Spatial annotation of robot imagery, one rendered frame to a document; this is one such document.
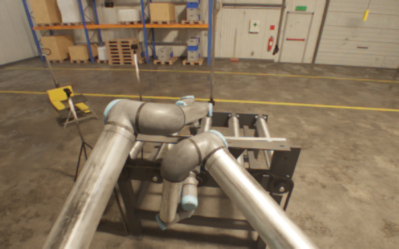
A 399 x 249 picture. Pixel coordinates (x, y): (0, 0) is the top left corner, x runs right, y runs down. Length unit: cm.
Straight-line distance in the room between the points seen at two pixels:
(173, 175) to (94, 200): 27
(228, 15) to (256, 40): 171
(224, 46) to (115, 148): 970
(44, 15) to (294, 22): 1099
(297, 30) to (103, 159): 1030
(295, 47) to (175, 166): 1017
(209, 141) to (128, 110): 31
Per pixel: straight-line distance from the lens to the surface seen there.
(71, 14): 1086
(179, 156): 73
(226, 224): 192
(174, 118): 70
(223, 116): 228
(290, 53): 1066
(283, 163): 148
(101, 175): 66
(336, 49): 1139
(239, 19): 1015
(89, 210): 66
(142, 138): 139
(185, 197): 116
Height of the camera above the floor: 189
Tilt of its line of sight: 29 degrees down
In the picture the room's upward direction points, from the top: straight up
